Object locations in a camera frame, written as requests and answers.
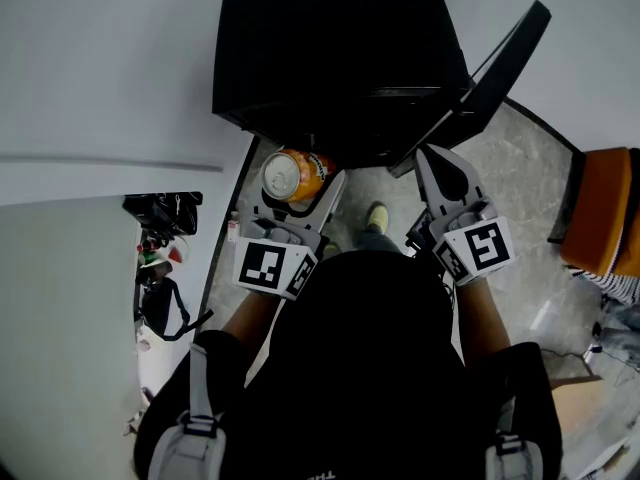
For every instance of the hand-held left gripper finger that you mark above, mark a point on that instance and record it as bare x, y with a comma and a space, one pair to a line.
327, 205
256, 203

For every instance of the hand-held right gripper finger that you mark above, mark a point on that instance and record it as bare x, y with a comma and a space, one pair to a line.
465, 188
430, 183

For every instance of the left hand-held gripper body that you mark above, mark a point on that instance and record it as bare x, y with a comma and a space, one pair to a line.
262, 265

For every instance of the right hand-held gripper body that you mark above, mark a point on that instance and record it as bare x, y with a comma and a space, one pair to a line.
480, 248

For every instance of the orange drink can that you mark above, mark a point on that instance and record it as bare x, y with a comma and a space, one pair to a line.
307, 178

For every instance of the black mini fridge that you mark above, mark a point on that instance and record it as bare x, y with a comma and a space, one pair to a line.
325, 43

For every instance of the person's right forearm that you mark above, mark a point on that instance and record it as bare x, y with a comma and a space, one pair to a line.
480, 318

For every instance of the person's left forearm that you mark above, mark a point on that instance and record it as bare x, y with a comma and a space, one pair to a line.
250, 318

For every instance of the small clear bottle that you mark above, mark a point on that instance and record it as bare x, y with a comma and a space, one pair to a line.
233, 228

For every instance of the person's left yellow shoe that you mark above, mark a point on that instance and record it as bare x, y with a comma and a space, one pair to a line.
330, 250

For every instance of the person's yellow shoe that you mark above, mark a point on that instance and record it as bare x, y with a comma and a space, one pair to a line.
330, 250
377, 216

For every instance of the person's right yellow shoe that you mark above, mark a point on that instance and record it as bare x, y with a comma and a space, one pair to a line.
377, 216

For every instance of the small black display device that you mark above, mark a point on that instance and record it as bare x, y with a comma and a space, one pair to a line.
417, 233

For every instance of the person's blue jeans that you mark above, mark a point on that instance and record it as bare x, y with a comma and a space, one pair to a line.
372, 240

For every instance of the red white cup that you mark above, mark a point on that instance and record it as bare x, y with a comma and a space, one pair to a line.
177, 255

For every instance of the dark bottle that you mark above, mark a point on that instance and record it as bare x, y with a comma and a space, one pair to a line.
155, 270

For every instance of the orange chair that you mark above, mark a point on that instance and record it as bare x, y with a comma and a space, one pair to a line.
595, 208

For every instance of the person's black shirt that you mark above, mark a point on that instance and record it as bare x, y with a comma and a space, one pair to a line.
360, 368

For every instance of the black white striped garment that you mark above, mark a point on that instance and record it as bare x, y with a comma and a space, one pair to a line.
620, 283

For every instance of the cardboard sheet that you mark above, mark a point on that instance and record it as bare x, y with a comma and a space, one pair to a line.
575, 393

